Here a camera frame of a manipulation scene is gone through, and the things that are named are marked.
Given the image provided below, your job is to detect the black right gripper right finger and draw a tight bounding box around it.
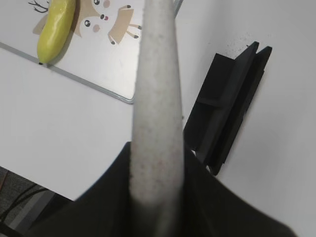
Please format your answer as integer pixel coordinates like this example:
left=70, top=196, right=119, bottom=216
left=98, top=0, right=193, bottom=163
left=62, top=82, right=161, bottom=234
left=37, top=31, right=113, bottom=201
left=180, top=148, right=296, bottom=237

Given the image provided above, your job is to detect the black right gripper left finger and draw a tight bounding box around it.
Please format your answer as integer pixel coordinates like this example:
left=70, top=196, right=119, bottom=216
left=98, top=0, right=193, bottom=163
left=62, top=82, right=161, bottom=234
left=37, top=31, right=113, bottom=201
left=26, top=141, right=158, bottom=237

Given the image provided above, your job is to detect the white handled kitchen knife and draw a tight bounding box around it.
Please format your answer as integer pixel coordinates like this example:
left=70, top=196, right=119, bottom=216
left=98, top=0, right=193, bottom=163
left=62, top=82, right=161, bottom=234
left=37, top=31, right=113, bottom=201
left=129, top=0, right=184, bottom=237

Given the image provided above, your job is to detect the yellow plastic banana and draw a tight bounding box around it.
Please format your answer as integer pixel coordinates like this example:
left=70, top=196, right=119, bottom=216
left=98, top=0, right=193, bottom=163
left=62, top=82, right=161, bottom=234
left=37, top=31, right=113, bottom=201
left=37, top=0, right=76, bottom=64

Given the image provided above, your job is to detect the black knife stand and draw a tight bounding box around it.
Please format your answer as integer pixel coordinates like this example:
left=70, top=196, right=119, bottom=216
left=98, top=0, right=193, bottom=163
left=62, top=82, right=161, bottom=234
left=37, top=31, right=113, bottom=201
left=184, top=41, right=272, bottom=176

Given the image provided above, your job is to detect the white deer cutting board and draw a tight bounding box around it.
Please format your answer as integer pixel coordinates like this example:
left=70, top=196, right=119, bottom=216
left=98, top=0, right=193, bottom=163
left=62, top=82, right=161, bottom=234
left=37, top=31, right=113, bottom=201
left=0, top=0, right=145, bottom=104

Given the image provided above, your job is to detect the black cable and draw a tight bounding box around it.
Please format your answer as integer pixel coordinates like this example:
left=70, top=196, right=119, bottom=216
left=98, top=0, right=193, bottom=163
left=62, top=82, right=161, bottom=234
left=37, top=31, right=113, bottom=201
left=0, top=184, right=47, bottom=235

